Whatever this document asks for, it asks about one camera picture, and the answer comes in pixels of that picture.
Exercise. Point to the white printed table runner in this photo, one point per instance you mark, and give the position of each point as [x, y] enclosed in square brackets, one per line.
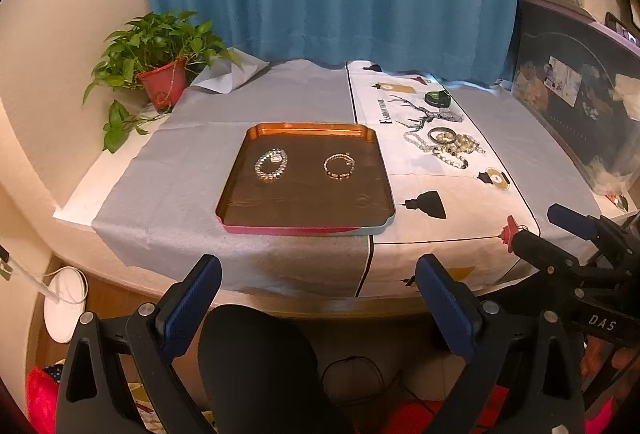
[450, 224]

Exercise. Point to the white round base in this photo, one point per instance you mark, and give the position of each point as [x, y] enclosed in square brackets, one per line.
[65, 309]

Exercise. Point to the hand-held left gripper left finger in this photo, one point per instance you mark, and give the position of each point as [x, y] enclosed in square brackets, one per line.
[192, 294]

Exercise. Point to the black green watch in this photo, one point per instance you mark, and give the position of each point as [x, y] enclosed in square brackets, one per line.
[437, 98]

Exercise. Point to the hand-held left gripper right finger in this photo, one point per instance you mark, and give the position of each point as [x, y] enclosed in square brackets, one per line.
[442, 294]

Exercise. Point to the grey table cloth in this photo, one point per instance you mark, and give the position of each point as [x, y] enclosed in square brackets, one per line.
[200, 164]

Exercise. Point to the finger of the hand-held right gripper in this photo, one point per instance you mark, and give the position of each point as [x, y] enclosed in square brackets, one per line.
[540, 250]
[570, 219]

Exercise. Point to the person's right hand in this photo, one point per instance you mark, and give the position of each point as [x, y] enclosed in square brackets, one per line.
[625, 358]

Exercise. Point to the red cushion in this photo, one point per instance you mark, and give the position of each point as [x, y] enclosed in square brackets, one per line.
[425, 414]

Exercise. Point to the orange metal tray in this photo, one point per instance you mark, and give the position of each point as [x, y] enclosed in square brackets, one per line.
[300, 199]

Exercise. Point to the small red green trinket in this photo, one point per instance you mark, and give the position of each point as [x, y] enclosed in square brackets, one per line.
[620, 202]

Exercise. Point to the black chair back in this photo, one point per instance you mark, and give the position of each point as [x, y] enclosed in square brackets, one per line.
[260, 364]

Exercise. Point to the red cloth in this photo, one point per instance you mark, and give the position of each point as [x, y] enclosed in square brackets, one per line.
[42, 399]

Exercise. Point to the potted plant in red pot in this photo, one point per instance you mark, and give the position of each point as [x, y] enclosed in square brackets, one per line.
[165, 84]

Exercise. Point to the clear storage box purple lid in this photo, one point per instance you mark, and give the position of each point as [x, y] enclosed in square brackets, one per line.
[575, 104]

